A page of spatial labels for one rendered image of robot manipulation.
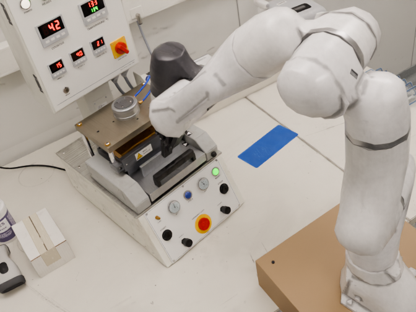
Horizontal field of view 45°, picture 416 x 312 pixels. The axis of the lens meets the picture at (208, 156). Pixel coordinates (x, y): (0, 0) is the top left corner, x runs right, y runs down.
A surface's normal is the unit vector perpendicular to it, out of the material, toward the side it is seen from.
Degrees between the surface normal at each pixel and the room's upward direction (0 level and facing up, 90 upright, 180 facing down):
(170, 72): 104
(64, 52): 90
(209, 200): 65
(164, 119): 80
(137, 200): 41
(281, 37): 59
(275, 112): 0
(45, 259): 89
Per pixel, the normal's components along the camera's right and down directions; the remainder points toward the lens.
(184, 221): 0.55, 0.06
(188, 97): -0.52, 0.60
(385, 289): -0.15, -0.02
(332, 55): 0.16, -0.41
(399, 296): 0.16, -0.18
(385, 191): -0.04, 0.44
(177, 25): 0.52, 0.51
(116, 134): -0.15, -0.73
